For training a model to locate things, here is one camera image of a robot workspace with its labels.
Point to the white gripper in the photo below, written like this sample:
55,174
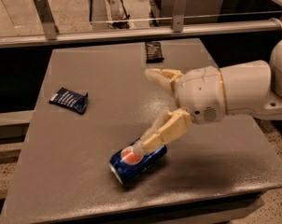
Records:
199,93

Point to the blue pepsi can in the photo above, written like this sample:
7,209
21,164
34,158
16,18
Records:
126,166

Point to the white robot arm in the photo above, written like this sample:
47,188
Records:
253,88

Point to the black snack bar wrapper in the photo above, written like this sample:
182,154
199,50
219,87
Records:
154,52

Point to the blue snack packet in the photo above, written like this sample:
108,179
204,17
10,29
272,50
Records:
70,100

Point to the grey table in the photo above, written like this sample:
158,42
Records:
213,173

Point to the right metal bracket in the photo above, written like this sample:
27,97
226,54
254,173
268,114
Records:
178,15

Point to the metal bracket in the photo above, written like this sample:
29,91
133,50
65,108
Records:
178,15
46,18

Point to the left metal bracket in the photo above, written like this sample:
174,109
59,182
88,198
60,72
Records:
46,18

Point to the metal rail with glass panel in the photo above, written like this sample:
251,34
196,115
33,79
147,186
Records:
130,35

